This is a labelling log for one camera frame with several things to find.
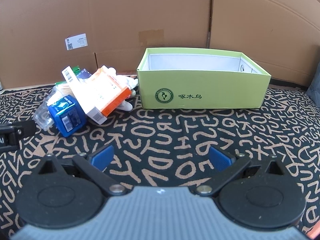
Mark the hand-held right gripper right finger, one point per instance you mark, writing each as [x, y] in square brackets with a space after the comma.
[220, 158]

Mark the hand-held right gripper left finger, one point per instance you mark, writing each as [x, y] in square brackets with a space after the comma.
[103, 155]

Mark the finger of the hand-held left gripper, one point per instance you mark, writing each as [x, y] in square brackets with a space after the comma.
[22, 128]

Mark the blue medicine box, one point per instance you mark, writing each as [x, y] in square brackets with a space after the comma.
[68, 117]

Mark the light green cardboard box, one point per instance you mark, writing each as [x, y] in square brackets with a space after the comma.
[200, 90]

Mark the white glove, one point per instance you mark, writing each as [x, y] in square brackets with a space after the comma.
[126, 81]

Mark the clear plastic bag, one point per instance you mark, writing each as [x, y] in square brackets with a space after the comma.
[45, 115]

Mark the tan wooden sticks bundle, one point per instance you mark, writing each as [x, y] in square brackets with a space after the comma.
[65, 90]

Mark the black letter-print mat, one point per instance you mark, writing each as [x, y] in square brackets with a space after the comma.
[160, 135]

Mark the long white barcode box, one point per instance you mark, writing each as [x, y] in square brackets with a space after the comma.
[82, 97]

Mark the white orange medicine box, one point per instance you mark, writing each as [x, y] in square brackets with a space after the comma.
[113, 90]

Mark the small bright green box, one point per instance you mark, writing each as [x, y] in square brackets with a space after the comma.
[75, 69]

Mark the dark blue patterned box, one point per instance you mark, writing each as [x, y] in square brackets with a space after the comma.
[85, 73]

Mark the white shipping label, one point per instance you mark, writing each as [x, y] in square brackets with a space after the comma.
[76, 42]

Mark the wide brown cardboard sheet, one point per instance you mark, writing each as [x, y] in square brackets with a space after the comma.
[112, 17]

